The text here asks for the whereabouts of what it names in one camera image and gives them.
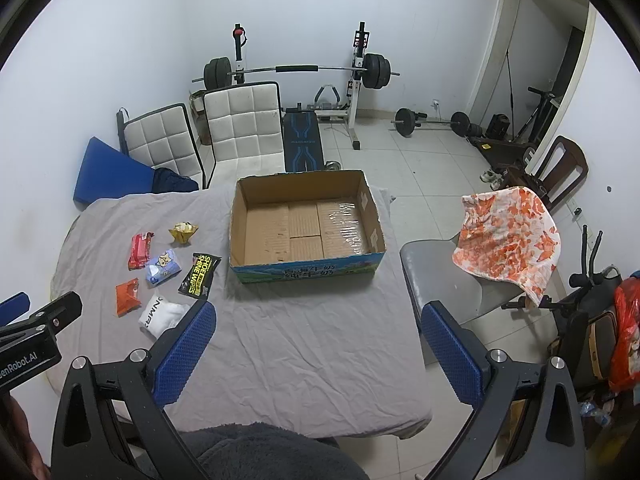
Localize red plastic bag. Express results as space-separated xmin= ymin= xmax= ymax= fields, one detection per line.
xmin=607 ymin=274 xmax=640 ymax=394

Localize pair of white shoes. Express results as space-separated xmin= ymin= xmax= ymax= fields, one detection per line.
xmin=479 ymin=168 xmax=507 ymax=191

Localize white barbell rack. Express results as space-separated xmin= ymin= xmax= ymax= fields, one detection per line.
xmin=227 ymin=22 xmax=374 ymax=152

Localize dark grey fleece clothing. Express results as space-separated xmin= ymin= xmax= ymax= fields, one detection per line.
xmin=174 ymin=420 xmax=371 ymax=480

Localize grey plastic chair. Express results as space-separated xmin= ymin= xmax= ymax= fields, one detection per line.
xmin=399 ymin=237 xmax=552 ymax=332

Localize white door frame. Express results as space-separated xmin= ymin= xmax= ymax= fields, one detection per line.
xmin=464 ymin=0 xmax=599 ymax=162

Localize dark blue cloth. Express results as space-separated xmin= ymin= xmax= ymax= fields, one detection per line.
xmin=152 ymin=167 xmax=200 ymax=195

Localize brown bag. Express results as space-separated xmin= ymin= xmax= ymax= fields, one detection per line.
xmin=589 ymin=309 xmax=617 ymax=382

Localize grey tablecloth table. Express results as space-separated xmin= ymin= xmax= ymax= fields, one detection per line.
xmin=44 ymin=180 xmax=434 ymax=437

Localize orange snack packet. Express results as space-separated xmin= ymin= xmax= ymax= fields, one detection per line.
xmin=115 ymin=278 xmax=141 ymax=319

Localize black gym equipment pile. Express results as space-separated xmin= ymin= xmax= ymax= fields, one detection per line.
xmin=467 ymin=112 xmax=514 ymax=144

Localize black handlebar machine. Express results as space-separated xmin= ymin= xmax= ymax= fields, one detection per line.
xmin=500 ymin=226 xmax=623 ymax=391

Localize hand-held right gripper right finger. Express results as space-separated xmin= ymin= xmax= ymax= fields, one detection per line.
xmin=421 ymin=300 xmax=588 ymax=480

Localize white socks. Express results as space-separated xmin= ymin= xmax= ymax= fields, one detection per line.
xmin=137 ymin=293 xmax=191 ymax=340

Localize black wipes packet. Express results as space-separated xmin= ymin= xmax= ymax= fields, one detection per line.
xmin=178 ymin=252 xmax=223 ymax=302

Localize person's left forearm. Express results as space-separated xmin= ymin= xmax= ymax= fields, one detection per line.
xmin=0 ymin=394 xmax=52 ymax=480

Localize brown wooden chair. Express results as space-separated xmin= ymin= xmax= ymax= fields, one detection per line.
xmin=502 ymin=134 xmax=590 ymax=212

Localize black kick scooter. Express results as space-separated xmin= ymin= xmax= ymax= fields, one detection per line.
xmin=510 ymin=87 xmax=562 ymax=146

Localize grey metal handle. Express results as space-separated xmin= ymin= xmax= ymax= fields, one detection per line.
xmin=313 ymin=83 xmax=344 ymax=111

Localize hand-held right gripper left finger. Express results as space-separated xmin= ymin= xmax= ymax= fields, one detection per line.
xmin=50 ymin=301 xmax=218 ymax=480

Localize blue tissue pack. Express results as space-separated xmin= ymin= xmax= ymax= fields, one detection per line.
xmin=144 ymin=249 xmax=181 ymax=289

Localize dark low furniture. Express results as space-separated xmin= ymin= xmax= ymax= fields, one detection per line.
xmin=472 ymin=137 xmax=532 ymax=181

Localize blue foam mat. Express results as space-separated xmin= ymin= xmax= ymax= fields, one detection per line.
xmin=72 ymin=135 xmax=156 ymax=210

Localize black blue weight bench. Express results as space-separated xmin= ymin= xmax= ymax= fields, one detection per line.
xmin=281 ymin=104 xmax=324 ymax=174

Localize yellow snack packet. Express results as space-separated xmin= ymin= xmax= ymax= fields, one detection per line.
xmin=168 ymin=221 xmax=199 ymax=246

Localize short barbell with black plates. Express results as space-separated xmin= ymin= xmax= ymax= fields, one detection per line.
xmin=390 ymin=107 xmax=472 ymax=139

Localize long barbell with black plates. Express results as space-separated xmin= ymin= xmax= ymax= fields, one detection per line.
xmin=191 ymin=52 xmax=401 ymax=92

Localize orange white patterned towel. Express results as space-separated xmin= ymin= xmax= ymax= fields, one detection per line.
xmin=452 ymin=185 xmax=561 ymax=310

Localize cardboard box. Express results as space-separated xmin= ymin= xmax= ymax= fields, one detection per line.
xmin=229 ymin=169 xmax=388 ymax=285

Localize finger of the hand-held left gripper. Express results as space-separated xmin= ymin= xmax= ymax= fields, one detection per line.
xmin=0 ymin=291 xmax=32 ymax=320
xmin=27 ymin=291 xmax=84 ymax=335

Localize white quilted leather chair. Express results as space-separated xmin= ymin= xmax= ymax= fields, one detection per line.
xmin=116 ymin=103 xmax=206 ymax=191
xmin=202 ymin=81 xmax=286 ymax=189

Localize red snack packet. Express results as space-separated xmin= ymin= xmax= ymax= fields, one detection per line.
xmin=127 ymin=232 xmax=155 ymax=271

